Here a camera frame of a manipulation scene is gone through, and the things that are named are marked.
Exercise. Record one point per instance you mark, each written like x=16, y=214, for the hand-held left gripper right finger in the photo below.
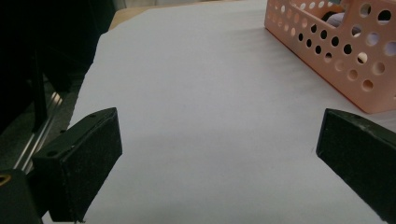
x=361, y=155

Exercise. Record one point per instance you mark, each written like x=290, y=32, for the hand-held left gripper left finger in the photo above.
x=81, y=161

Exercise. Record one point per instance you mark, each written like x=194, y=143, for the black metal stand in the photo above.
x=39, y=93

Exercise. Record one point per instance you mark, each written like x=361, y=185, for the pink perforated plastic basket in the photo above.
x=345, y=46

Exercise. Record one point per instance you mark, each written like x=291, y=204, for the pale item inside basket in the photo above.
x=336, y=19

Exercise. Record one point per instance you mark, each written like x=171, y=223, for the white paper sheet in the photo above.
x=211, y=102

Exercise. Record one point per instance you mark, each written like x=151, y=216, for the aluminium rail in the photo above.
x=40, y=133

